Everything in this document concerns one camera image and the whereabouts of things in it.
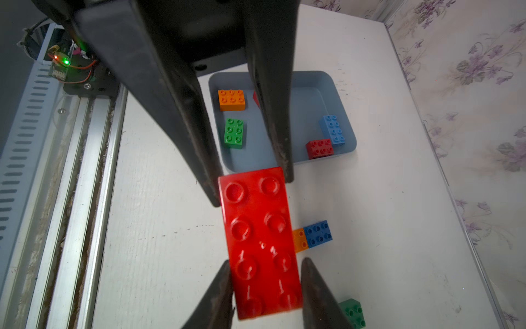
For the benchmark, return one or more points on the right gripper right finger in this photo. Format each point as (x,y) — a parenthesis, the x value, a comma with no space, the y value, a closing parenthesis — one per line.
(320,309)

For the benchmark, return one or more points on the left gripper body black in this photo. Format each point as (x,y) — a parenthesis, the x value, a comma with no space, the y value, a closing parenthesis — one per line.
(205,36)

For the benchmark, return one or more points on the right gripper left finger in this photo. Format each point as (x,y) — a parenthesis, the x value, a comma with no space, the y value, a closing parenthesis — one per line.
(215,310)

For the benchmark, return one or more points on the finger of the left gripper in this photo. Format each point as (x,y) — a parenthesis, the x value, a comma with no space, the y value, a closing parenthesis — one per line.
(270,34)
(172,96)

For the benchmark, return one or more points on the green lego brick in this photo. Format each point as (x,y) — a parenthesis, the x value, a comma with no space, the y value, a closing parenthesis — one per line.
(353,312)
(234,133)

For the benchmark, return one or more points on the long red lego brick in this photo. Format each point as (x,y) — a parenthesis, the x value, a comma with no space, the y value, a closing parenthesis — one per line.
(259,235)

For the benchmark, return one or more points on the orange lego brick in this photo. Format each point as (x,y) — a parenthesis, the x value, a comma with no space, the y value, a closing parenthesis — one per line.
(300,241)
(231,100)

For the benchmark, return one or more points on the dark blue small lego brick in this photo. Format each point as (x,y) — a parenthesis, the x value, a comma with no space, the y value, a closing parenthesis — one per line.
(318,233)

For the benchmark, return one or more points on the blue-grey plastic tray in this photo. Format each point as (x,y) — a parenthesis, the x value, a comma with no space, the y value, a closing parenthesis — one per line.
(315,112)

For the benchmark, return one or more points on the light blue lego brick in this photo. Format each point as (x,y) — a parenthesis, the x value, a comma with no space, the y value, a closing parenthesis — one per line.
(331,130)

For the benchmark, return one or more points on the small red lego brick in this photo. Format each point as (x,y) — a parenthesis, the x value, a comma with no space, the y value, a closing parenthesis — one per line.
(319,149)

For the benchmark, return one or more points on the white slotted cable duct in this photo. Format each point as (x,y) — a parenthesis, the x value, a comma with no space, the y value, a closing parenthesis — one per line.
(19,161)

